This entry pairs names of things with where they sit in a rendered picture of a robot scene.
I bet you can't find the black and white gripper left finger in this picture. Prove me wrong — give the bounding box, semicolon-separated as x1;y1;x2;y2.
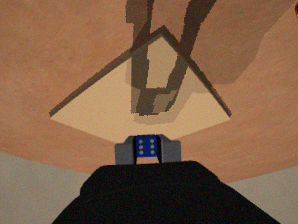
114;135;137;165

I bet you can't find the blue die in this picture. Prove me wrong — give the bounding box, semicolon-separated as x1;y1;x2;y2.
136;134;157;158

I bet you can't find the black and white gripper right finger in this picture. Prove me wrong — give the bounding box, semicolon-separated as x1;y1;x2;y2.
156;134;181;163

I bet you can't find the tan flat mat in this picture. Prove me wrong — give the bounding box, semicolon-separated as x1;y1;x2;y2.
49;33;231;143

